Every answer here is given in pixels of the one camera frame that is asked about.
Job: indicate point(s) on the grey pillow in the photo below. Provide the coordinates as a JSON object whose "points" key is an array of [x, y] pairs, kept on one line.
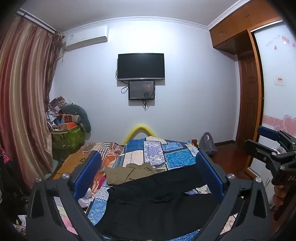
{"points": [[76, 109]]}

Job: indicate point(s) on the black pants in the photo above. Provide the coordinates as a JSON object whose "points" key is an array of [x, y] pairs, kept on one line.
{"points": [[150, 204]]}

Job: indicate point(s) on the green storage bag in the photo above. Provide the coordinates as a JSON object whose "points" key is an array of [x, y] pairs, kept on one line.
{"points": [[69, 141]]}

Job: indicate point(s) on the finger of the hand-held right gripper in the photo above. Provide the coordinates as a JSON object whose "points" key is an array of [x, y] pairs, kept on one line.
{"points": [[268, 132], [256, 149]]}

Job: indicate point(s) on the striped brown curtain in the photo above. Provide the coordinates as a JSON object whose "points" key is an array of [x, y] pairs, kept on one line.
{"points": [[23, 92]]}

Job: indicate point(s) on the olive green pants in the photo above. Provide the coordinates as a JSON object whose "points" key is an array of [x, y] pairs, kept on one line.
{"points": [[124, 173]]}

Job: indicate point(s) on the curtain rail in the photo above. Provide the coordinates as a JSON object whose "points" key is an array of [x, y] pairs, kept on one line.
{"points": [[37, 19]]}

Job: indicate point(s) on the grey plastic bag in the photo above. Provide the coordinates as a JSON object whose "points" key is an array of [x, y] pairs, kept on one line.
{"points": [[207, 143]]}

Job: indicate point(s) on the yellow foam noodle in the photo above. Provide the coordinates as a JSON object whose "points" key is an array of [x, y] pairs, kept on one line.
{"points": [[138, 127]]}

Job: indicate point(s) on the red and white sticker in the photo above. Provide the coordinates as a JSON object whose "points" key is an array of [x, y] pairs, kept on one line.
{"points": [[281, 80]]}

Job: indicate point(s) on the white air conditioner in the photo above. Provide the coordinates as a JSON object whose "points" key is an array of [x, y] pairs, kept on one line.
{"points": [[87, 38]]}

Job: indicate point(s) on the small black monitor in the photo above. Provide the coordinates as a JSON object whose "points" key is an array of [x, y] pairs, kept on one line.
{"points": [[141, 90]]}

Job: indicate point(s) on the crumpled patterned paper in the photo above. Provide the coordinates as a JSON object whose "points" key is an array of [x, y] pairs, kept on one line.
{"points": [[56, 104]]}

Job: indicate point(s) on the brown wooden door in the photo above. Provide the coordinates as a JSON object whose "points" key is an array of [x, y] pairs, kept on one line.
{"points": [[248, 97]]}

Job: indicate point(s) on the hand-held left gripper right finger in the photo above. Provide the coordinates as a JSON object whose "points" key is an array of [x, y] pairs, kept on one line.
{"points": [[209, 173]]}

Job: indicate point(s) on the white crumpled cloth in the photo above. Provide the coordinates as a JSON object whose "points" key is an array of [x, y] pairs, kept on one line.
{"points": [[85, 201]]}

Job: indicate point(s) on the person's right hand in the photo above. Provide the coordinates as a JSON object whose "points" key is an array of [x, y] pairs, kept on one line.
{"points": [[280, 197]]}

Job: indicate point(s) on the black wall television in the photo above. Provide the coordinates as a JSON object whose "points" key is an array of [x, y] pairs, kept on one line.
{"points": [[141, 66]]}

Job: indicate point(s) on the wooden overhead cabinet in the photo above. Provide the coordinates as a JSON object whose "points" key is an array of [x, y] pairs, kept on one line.
{"points": [[231, 27]]}

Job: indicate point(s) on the pile of printed papers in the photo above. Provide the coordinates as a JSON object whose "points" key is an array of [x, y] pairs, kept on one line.
{"points": [[66, 215]]}

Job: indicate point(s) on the white heart-patterned sliding door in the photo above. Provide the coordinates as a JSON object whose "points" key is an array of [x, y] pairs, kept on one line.
{"points": [[272, 104]]}

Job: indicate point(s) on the blue patchwork blanket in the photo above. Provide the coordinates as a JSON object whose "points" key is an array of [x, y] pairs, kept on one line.
{"points": [[175, 157]]}

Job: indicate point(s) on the orange striped bedsheet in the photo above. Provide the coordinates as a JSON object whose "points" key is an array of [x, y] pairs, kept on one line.
{"points": [[108, 150]]}

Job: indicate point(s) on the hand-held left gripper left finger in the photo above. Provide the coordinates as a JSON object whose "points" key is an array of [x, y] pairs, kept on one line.
{"points": [[89, 173]]}

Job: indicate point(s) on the wooden lap tray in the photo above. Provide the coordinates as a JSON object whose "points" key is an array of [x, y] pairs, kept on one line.
{"points": [[69, 164]]}

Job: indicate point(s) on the dark clothing pile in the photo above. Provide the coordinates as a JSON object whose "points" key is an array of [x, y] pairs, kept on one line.
{"points": [[11, 180]]}

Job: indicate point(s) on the orange box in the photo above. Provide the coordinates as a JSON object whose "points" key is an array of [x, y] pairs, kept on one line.
{"points": [[68, 126]]}

